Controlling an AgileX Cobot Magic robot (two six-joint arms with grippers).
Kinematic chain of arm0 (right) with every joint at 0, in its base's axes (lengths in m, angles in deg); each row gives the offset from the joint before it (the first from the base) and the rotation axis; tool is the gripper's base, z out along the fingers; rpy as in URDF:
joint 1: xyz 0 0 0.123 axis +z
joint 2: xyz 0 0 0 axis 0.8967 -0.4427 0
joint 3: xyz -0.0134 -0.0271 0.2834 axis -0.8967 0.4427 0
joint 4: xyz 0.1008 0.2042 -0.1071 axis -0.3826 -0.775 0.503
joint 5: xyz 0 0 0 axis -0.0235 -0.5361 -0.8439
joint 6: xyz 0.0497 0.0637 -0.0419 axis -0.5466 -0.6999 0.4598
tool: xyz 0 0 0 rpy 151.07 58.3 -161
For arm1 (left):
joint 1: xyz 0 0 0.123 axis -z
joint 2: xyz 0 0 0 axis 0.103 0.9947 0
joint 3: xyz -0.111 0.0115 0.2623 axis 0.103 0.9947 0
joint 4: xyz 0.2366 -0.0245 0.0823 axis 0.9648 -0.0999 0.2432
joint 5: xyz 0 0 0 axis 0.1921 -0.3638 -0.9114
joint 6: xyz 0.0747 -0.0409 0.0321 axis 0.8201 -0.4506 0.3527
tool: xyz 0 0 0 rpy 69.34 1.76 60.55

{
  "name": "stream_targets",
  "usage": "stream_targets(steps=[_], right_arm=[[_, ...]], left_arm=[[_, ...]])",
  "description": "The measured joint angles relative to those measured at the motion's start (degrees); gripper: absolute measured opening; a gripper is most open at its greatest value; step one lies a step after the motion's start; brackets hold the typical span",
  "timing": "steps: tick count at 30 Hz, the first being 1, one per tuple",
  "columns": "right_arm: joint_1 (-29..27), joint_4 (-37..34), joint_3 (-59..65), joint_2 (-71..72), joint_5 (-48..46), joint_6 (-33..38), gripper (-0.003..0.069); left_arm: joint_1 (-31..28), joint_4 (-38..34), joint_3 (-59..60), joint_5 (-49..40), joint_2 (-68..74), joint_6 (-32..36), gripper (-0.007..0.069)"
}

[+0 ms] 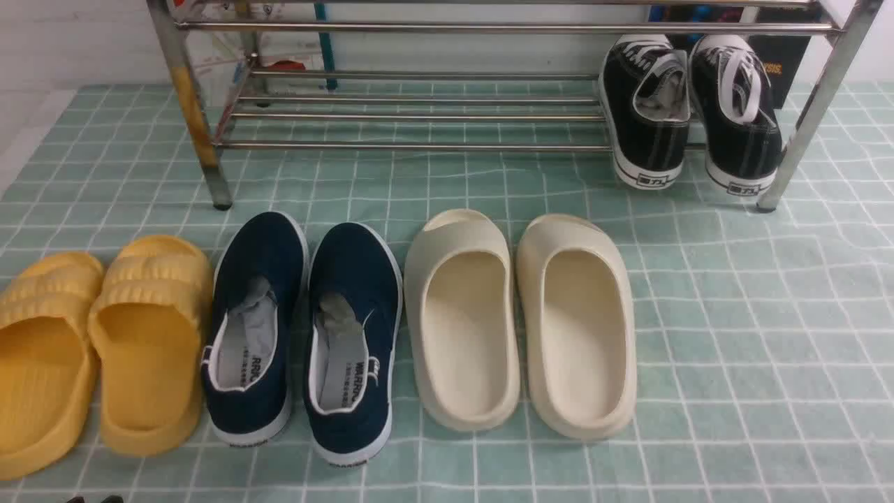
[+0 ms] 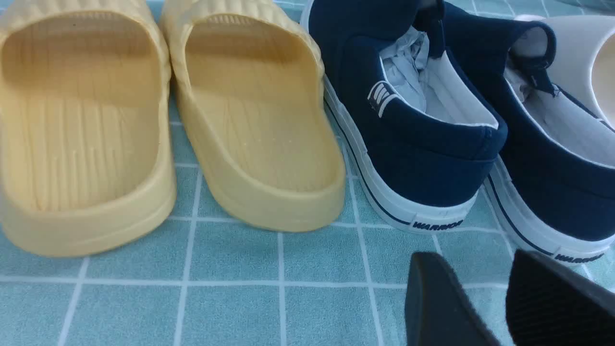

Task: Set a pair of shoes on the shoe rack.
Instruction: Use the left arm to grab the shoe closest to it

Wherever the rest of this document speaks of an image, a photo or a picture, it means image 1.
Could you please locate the cream foam slide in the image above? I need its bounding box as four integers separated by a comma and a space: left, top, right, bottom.
403, 209, 520, 432
516, 214, 638, 442

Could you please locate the left cream foam slide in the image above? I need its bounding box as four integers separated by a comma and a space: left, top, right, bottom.
403, 209, 520, 432

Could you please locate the black canvas sneaker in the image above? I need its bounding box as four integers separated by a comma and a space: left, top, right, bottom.
598, 33, 691, 191
689, 34, 782, 197

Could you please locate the right black canvas sneaker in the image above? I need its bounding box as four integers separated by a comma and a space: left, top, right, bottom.
689, 34, 782, 197

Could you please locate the yellow rubber slipper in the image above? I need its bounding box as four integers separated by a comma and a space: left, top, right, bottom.
1, 251, 103, 481
87, 235, 213, 456

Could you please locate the black box behind rack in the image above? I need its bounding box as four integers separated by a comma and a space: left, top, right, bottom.
647, 4, 815, 110

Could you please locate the green checkered cloth mat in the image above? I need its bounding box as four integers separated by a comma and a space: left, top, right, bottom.
2, 85, 892, 502

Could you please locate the left black canvas sneaker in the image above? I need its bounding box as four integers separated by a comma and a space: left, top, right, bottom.
598, 33, 691, 191

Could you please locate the chrome metal shoe rack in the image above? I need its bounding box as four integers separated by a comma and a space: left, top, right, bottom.
147, 1, 884, 214

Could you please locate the right cream foam slide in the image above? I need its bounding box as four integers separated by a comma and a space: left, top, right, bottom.
516, 214, 638, 442

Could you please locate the left yellow rubber slipper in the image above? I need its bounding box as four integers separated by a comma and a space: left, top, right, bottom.
1, 251, 103, 481

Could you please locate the right yellow rubber slipper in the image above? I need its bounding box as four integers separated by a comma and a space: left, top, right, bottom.
87, 235, 213, 456

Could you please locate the navy slip-on shoe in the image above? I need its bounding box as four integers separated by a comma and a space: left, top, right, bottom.
199, 211, 309, 448
303, 222, 403, 466

